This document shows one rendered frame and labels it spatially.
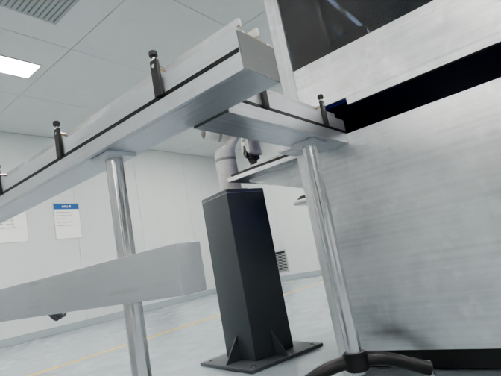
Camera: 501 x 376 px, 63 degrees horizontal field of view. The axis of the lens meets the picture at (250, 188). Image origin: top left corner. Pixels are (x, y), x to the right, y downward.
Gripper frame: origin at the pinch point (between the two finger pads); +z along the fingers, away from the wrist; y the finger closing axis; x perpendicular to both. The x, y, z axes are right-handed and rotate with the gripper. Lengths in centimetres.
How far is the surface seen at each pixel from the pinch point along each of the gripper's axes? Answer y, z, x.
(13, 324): 75, 72, 488
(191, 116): -88, 7, -49
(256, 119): -69, 7, -55
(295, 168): -2.7, 7.9, -24.1
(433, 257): -13, 53, -75
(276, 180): -2.7, 10.8, -13.2
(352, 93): -13, -11, -60
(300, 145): -36, 8, -47
